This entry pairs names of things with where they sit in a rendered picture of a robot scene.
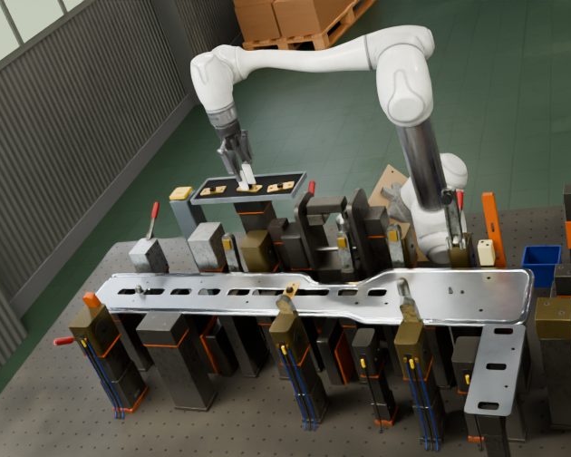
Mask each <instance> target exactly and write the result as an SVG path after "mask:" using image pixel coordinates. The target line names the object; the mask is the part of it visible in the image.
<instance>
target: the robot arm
mask: <svg viewBox="0 0 571 457"><path fill-rule="evenodd" d="M434 48H435V45H434V41H433V37H432V34H431V31H430V30H429V29H427V28H426V27H422V26H417V25H402V26H396V27H391V28H386V29H382V30H379V31H376V32H374V33H371V34H366V35H363V36H361V37H359V38H356V39H354V40H352V41H350V42H348V43H345V44H341V45H338V46H336V47H334V48H330V49H326V50H322V51H287V50H258V51H245V50H243V49H242V48H241V47H239V46H238V47H235V46H230V45H220V46H218V47H216V48H215V49H213V50H212V51H211V52H210V53H202V54H200V55H198V56H196V57H195V58H194V59H193V60H192V62H191V77H192V81H193V83H194V87H195V89H196V92H197V95H198V97H199V99H200V101H201V102H202V103H203V105H204V107H205V109H206V113H207V114H208V118H209V121H210V123H211V124H212V125H213V126H214V127H215V130H216V132H217V135H218V137H219V138H220V139H221V147H220V149H217V152H218V154H219V155H220V156H221V159H222V160H223V162H224V164H225V166H226V169H227V172H228V174H235V177H236V179H237V182H238V183H239V186H240V188H241V189H242V190H249V187H248V186H247V183H248V184H256V181H255V179H254V176H253V173H252V172H253V170H252V167H251V165H250V164H252V163H253V161H251V160H253V159H254V157H253V153H252V151H251V147H250V143H249V140H248V135H247V130H240V125H239V122H238V119H237V116H238V113H237V108H236V105H235V102H234V100H233V96H232V91H233V85H234V84H236V83H239V82H241V81H243V80H245V79H246V78H247V77H248V75H249V74H250V73H251V72H253V71H254V70H257V69H262V68H277V69H286V70H293V71H300V72H309V73H329V72H341V71H371V70H377V71H376V82H377V90H378V95H379V100H380V104H381V106H382V109H383V111H384V112H385V113H386V115H387V117H388V118H389V120H390V121H391V122H393V123H394V124H395V125H396V128H397V132H398V134H399V138H400V141H401V145H402V150H403V154H404V157H405V160H406V163H407V167H408V170H409V173H410V177H409V178H408V180H407V181H406V182H405V184H404V185H403V186H402V185H401V184H400V183H398V182H396V181H395V182H393V183H392V185H391V187H392V188H391V189H390V188H387V187H382V190H381V192H380V193H381V194H382V195H383V196H384V197H385V198H386V199H387V200H389V201H390V202H389V207H388V209H387V213H388V217H389V218H390V219H395V220H397V221H399V222H401V223H410V225H411V229H413V230H415V233H416V237H417V242H418V246H419V249H420V250H421V252H422V254H423V255H424V256H425V257H426V258H427V259H428V260H430V261H432V262H435V263H438V264H447V263H450V258H449V253H448V250H447V249H446V245H445V238H446V237H447V236H448V232H447V227H446V220H445V215H444V209H443V204H442V202H441V200H440V199H441V191H442V189H447V188H456V191H458V190H461V191H462V192H463V191H464V189H463V188H464V187H465V186H466V184H467V179H468V172H467V169H466V166H465V164H464V162H463V161H462V160H461V159H460V158H458V157H457V156H455V155H453V154H450V153H441V154H440V152H439V148H438V144H437V140H436V136H435V132H434V129H433V124H432V120H431V112H432V109H433V98H432V89H431V78H430V75H429V70H428V66H427V64H426V61H425V60H428V59H429V58H430V57H431V55H432V54H433V51H434ZM237 153H238V155H239V157H240V159H241V160H242V162H243V164H242V168H243V170H240V168H239V164H238V159H237ZM248 155H249V156H248ZM243 171H244V173H245V175H244V173H243ZM245 176H246V178H247V180H246V178H245Z"/></svg>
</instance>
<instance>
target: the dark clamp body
mask: <svg viewBox="0 0 571 457"><path fill-rule="evenodd" d="M281 239H282V241H283V244H284V247H285V252H286V254H287V257H288V260H289V262H290V265H291V270H294V271H295V272H305V273H306V274H308V275H309V276H310V277H311V278H312V280H314V281H316V282H320V279H319V276H318V274H317V271H312V269H311V267H310V264H309V261H308V258H307V255H306V253H305V247H304V244H303V241H302V239H301V236H300V233H299V230H298V227H297V225H296V222H295V221H293V222H290V223H289V224H288V226H287V228H286V229H285V232H284V233H283V235H282V237H281ZM305 292H306V295H307V296H324V291H323V290H306V291H305ZM326 319H327V317H313V320H314V322H315V327H316V330H317V333H318V334H320V333H321V331H322V328H323V326H324V323H325V321H326Z"/></svg>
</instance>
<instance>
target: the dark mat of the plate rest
mask: <svg viewBox="0 0 571 457"><path fill-rule="evenodd" d="M303 174H304V173H301V174H288V175H275V176H263V177H254V179H255V181H256V184H252V185H261V186H262V188H261V189H260V190H258V191H257V192H247V191H238V190H237V188H238V187H239V183H238V182H237V179H224V180H209V181H208V182H207V183H206V185H205V186H204V187H203V188H202V190H203V189H208V188H210V187H223V186H226V189H225V190H224V192H222V193H216V194H208V195H200V193H201V192H202V190H201V191H200V192H199V193H198V195H197V196H196V197H195V198H194V199H215V198H231V197H246V196H262V195H277V194H291V193H292V191H293V189H294V188H295V186H296V184H297V182H298V181H299V180H300V179H301V177H302V175H303ZM291 181H293V182H294V186H293V188H292V189H287V190H278V191H272V192H267V190H268V187H269V186H271V185H276V184H277V183H280V182H283V183H286V182H291Z"/></svg>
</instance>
